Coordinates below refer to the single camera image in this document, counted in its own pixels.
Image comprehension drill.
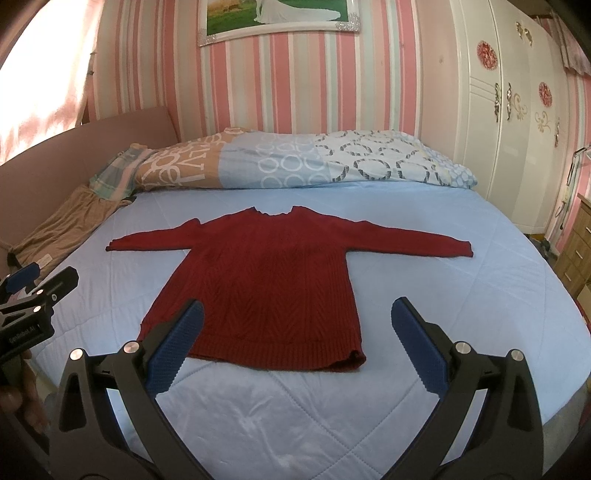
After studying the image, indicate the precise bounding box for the dark red knit sweater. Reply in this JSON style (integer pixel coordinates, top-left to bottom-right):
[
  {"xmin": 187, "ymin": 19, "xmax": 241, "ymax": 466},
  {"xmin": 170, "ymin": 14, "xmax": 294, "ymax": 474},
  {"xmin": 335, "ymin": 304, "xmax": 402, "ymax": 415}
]
[{"xmin": 109, "ymin": 206, "xmax": 473, "ymax": 371}]

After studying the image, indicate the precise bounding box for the brown garment on bed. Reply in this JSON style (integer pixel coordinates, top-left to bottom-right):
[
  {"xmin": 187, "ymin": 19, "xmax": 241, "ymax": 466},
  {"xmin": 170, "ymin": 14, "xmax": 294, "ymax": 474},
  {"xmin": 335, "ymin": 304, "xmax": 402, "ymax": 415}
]
[{"xmin": 7, "ymin": 185, "xmax": 134, "ymax": 282}]

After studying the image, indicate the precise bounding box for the plaid pastel cloth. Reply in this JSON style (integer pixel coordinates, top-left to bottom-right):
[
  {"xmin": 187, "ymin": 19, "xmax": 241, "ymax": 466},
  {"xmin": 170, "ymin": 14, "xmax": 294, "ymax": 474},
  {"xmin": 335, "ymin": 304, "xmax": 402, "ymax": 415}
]
[{"xmin": 88, "ymin": 143, "xmax": 155, "ymax": 201}]

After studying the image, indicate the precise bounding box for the pink upholstered headboard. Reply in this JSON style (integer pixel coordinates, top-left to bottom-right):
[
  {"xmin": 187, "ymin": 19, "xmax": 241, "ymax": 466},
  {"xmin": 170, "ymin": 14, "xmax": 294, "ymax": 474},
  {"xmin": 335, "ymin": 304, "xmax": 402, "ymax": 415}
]
[{"xmin": 1, "ymin": 107, "xmax": 178, "ymax": 271}]

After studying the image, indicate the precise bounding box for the wooden drawer cabinet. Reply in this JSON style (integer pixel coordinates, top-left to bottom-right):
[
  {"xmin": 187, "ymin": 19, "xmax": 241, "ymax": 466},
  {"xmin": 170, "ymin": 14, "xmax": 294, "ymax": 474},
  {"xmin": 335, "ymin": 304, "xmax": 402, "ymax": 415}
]
[{"xmin": 554, "ymin": 194, "xmax": 591, "ymax": 299}]

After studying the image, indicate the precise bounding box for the patterned folded duvet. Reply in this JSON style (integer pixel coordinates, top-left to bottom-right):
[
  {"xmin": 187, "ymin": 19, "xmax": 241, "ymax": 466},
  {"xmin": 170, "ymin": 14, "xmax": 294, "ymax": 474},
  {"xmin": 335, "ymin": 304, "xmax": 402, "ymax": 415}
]
[{"xmin": 135, "ymin": 128, "xmax": 478, "ymax": 190}]

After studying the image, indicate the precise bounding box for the white ornate wardrobe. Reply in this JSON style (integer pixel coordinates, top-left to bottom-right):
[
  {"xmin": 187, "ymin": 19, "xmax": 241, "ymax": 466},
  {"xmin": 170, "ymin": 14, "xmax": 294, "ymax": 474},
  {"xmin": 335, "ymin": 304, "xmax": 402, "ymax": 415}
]
[{"xmin": 451, "ymin": 1, "xmax": 569, "ymax": 234}]

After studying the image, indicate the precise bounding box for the white framed wall picture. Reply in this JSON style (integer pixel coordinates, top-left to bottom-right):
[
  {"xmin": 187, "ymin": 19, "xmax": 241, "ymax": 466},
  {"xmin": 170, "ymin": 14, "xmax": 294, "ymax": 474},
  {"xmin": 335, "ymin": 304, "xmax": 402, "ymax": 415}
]
[{"xmin": 197, "ymin": 0, "xmax": 361, "ymax": 47}]

